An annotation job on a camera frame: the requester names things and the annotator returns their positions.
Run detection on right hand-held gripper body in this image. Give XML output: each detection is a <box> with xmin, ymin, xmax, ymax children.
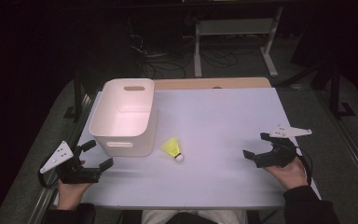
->
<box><xmin>255</xmin><ymin>125</ymin><xmax>313</xmax><ymax>169</ymax></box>

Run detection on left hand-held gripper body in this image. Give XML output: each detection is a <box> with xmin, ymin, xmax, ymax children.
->
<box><xmin>39</xmin><ymin>140</ymin><xmax>103</xmax><ymax>185</ymax></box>

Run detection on white plastic storage bin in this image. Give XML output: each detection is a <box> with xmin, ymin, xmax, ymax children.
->
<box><xmin>89</xmin><ymin>77</ymin><xmax>158</xmax><ymax>158</ymax></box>

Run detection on yellow shuttlecock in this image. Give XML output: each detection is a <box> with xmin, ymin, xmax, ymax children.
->
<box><xmin>160</xmin><ymin>136</ymin><xmax>185</xmax><ymax>163</ymax></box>

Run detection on person's left hand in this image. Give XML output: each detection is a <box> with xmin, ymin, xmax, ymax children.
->
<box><xmin>56</xmin><ymin>160</ymin><xmax>91</xmax><ymax>211</ymax></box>

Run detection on person's right hand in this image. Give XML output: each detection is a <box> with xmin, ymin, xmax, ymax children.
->
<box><xmin>265</xmin><ymin>156</ymin><xmax>310</xmax><ymax>191</ymax></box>

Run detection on black metal stand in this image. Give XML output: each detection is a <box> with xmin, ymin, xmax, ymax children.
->
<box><xmin>273</xmin><ymin>60</ymin><xmax>356</xmax><ymax>119</ymax></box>
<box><xmin>62</xmin><ymin>74</ymin><xmax>89</xmax><ymax>123</ymax></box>

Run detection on wooden table board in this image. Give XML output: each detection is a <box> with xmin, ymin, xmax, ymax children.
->
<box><xmin>153</xmin><ymin>77</ymin><xmax>272</xmax><ymax>91</ymax></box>

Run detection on person's light trousers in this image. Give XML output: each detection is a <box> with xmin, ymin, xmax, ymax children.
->
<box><xmin>141</xmin><ymin>209</ymin><xmax>249</xmax><ymax>224</ymax></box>

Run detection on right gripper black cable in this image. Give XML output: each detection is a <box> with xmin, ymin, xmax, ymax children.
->
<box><xmin>294</xmin><ymin>145</ymin><xmax>313</xmax><ymax>187</ymax></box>

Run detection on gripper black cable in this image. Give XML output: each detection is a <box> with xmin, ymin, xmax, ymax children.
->
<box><xmin>294</xmin><ymin>145</ymin><xmax>313</xmax><ymax>187</ymax></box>
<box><xmin>37</xmin><ymin>154</ymin><xmax>60</xmax><ymax>190</ymax></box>

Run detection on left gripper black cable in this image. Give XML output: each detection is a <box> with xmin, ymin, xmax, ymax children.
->
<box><xmin>37</xmin><ymin>154</ymin><xmax>60</xmax><ymax>190</ymax></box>

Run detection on white metal desk frame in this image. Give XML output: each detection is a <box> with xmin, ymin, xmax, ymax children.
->
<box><xmin>193</xmin><ymin>6</ymin><xmax>284</xmax><ymax>78</ymax></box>

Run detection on black floor cables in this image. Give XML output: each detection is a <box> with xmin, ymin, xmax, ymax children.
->
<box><xmin>126</xmin><ymin>17</ymin><xmax>262</xmax><ymax>80</ymax></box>

